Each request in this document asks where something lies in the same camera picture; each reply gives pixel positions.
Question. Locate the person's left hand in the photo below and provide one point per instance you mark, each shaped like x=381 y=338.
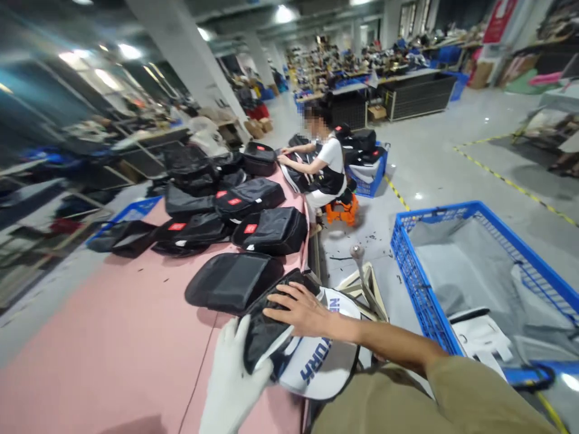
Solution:
x=230 y=361

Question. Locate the person's right hand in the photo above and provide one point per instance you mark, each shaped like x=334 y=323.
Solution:
x=316 y=316

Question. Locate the person's left fingers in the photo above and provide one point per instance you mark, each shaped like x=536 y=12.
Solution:
x=235 y=334

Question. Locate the black mesh pouch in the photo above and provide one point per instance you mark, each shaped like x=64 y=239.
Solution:
x=271 y=325

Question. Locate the white bag with blue print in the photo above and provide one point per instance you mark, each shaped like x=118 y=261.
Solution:
x=316 y=361

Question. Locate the pile of black red-label bags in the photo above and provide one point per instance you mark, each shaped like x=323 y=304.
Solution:
x=235 y=212

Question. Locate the pink table cover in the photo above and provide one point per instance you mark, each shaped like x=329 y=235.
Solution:
x=113 y=325

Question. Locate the person's body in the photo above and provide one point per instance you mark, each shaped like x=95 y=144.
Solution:
x=375 y=402

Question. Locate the blue crate beside table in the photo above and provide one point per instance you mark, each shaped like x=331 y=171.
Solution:
x=135 y=210

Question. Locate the orange plastic stool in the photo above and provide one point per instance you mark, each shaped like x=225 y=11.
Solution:
x=341 y=210

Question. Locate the small blue crate of bags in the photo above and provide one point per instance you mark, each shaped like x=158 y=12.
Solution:
x=368 y=167

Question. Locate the large blue crate grey liner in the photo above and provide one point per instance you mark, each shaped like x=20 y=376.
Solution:
x=488 y=262

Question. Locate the brown cardboard box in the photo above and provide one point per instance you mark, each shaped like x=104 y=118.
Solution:
x=480 y=74

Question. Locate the red hanging banner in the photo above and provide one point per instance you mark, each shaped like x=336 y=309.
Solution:
x=497 y=20

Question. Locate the wooden stool frame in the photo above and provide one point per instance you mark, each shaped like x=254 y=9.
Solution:
x=366 y=294

